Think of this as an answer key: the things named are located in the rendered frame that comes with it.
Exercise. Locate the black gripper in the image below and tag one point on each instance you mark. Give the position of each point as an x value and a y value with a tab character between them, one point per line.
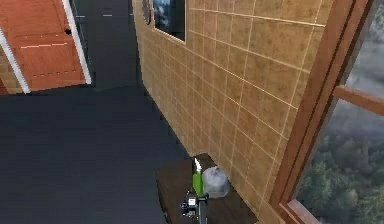
184	207

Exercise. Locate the grey translucent container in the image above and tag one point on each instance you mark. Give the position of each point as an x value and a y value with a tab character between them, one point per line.
215	182

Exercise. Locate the dark brown table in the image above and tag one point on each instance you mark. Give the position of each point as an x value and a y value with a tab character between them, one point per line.
173	186

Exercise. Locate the green spray bottle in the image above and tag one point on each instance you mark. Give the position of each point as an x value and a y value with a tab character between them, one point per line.
197	183

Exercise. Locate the large brown framed window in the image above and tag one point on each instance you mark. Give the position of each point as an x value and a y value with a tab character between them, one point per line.
346	140

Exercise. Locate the orange room door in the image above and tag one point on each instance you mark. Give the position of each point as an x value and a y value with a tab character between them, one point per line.
43	53

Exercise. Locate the small wall window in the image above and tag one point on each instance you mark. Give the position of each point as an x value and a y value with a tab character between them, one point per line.
168	16

